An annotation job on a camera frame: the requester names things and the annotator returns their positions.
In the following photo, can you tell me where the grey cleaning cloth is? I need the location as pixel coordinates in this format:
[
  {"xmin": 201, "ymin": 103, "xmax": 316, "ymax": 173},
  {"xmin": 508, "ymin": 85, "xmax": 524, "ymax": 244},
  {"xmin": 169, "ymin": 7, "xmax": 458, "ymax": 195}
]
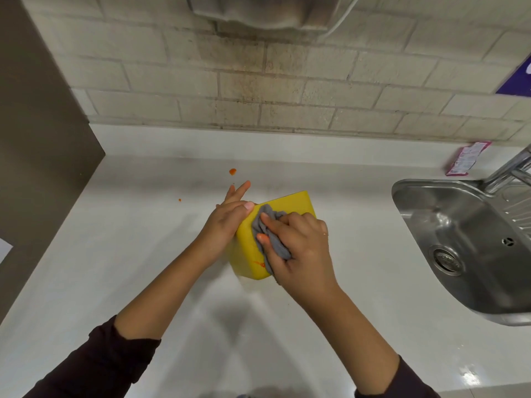
[{"xmin": 251, "ymin": 204, "xmax": 293, "ymax": 276}]

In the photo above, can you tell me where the steel sink drain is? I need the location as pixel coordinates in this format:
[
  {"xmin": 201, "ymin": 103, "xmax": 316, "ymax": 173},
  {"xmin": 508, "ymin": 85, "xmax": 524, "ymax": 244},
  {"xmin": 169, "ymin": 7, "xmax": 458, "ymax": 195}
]
[{"xmin": 429, "ymin": 245, "xmax": 464, "ymax": 277}]

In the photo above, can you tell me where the pink sachet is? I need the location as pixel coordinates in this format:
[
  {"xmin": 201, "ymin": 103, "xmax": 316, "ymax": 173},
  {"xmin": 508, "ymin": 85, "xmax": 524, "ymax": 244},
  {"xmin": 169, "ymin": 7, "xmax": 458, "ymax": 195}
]
[{"xmin": 446, "ymin": 141, "xmax": 492, "ymax": 177}]

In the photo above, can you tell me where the brown cabinet side panel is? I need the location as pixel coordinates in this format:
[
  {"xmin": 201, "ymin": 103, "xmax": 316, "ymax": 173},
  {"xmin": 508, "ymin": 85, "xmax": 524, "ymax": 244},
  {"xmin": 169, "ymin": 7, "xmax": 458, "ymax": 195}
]
[{"xmin": 0, "ymin": 0, "xmax": 106, "ymax": 324}]

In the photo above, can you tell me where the yellow plastic cutting board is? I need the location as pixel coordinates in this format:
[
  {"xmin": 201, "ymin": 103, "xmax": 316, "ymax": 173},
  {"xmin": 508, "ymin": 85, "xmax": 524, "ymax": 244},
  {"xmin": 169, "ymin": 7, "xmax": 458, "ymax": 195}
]
[{"xmin": 229, "ymin": 191, "xmax": 317, "ymax": 281}]

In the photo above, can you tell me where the person's left hand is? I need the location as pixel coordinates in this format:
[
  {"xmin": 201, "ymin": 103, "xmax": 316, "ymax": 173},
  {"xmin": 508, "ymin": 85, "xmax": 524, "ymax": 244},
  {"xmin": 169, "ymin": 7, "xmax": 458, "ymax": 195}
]
[{"xmin": 198, "ymin": 181, "xmax": 256, "ymax": 265}]

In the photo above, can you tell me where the person's right hand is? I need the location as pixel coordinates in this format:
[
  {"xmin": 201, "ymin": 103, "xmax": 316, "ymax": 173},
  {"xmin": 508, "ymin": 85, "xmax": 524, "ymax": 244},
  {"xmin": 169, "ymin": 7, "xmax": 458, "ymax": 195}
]
[{"xmin": 256, "ymin": 211, "xmax": 339, "ymax": 305}]

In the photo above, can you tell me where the white cable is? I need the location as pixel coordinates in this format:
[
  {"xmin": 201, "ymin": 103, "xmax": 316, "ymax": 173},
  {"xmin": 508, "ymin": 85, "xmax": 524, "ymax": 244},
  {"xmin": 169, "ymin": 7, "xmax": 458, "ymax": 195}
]
[{"xmin": 319, "ymin": 0, "xmax": 363, "ymax": 38}]

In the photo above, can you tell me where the steel tap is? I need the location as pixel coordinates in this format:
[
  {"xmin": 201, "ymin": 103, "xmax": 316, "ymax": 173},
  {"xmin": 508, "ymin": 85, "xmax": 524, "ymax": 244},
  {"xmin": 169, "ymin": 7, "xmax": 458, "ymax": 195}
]
[{"xmin": 481, "ymin": 146, "xmax": 531, "ymax": 196}]

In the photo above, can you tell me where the person's right forearm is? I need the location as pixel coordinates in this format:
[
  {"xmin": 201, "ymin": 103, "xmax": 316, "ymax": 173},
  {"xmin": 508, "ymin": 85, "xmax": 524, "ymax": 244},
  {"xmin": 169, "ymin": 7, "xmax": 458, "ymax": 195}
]
[{"xmin": 296, "ymin": 284, "xmax": 441, "ymax": 398}]

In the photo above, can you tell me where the person's left forearm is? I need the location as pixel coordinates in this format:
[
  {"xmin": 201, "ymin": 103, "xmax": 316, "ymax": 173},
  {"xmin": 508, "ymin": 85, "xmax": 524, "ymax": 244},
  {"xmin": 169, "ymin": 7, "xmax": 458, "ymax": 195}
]
[{"xmin": 23, "ymin": 238, "xmax": 222, "ymax": 398}]

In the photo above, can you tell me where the stainless steel sink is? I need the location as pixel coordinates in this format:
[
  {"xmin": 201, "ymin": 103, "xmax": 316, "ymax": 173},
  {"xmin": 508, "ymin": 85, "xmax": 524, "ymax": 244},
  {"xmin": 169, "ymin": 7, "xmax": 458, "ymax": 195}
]
[{"xmin": 392, "ymin": 178, "xmax": 531, "ymax": 326}]

